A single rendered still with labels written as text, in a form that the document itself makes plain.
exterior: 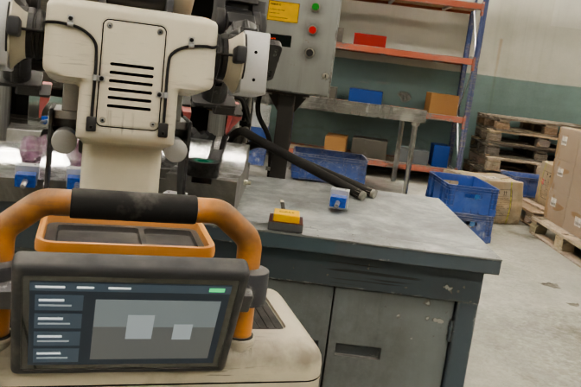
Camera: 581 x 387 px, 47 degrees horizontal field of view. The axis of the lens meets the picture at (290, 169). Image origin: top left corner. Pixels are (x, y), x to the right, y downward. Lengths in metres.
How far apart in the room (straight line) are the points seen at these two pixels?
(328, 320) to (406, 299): 0.19
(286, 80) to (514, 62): 6.35
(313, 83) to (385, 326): 1.05
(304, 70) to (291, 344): 1.60
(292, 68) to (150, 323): 1.71
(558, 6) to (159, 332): 8.17
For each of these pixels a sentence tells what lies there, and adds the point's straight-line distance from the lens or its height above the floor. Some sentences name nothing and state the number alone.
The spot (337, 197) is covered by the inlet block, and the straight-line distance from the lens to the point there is 1.81.
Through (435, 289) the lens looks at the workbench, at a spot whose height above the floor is 0.69.
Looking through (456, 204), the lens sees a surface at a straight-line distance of 5.22.
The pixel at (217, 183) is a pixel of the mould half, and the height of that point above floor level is 0.88.
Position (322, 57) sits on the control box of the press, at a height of 1.21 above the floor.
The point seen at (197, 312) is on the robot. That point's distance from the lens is 0.81.
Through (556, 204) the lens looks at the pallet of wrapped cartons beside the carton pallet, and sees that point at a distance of 5.92.
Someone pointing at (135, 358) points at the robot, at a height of 0.81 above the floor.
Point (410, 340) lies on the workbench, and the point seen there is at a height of 0.56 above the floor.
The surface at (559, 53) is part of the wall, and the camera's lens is 8.75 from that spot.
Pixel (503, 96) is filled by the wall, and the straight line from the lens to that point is 8.58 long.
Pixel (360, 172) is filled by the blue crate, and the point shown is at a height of 0.37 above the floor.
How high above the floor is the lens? 1.18
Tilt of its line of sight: 9 degrees down
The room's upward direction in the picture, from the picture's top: 7 degrees clockwise
